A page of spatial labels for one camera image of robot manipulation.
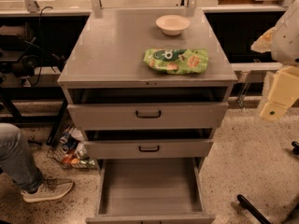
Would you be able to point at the white ceramic bowl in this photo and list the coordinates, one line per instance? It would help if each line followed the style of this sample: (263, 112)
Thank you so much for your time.
(172, 24)

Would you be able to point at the grey bottom drawer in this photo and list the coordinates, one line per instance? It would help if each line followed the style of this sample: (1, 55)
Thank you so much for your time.
(150, 191)

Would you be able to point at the green rice chip bag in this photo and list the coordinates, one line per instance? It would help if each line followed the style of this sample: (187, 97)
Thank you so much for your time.
(177, 61)

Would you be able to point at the black caster knob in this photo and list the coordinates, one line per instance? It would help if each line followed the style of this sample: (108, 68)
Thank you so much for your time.
(295, 149)

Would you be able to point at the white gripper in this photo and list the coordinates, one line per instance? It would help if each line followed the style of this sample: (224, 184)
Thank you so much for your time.
(287, 42)

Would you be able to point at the grey drawer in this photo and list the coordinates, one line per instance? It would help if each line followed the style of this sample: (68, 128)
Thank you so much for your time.
(142, 144)
(150, 191)
(144, 109)

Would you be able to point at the grey sneaker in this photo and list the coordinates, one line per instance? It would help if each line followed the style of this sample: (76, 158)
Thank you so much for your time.
(50, 189)

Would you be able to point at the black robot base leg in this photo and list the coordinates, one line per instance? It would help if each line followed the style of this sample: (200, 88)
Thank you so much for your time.
(248, 206)

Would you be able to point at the black machine on left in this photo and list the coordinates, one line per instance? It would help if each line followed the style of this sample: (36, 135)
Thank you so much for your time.
(20, 54)

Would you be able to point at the grey top drawer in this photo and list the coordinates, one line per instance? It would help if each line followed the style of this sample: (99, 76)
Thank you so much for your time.
(144, 109)

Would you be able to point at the grey drawer cabinet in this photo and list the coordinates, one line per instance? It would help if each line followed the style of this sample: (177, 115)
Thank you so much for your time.
(110, 50)

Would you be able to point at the person's jeans leg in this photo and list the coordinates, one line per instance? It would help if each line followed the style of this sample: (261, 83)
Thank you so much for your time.
(16, 159)

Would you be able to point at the grey middle drawer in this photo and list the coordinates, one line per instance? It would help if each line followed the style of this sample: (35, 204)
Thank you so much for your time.
(142, 144)

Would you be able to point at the wire basket with cans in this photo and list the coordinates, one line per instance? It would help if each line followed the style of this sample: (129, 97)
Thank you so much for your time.
(70, 152)

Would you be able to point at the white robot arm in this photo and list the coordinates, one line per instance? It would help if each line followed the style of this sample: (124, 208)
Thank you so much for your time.
(282, 41)

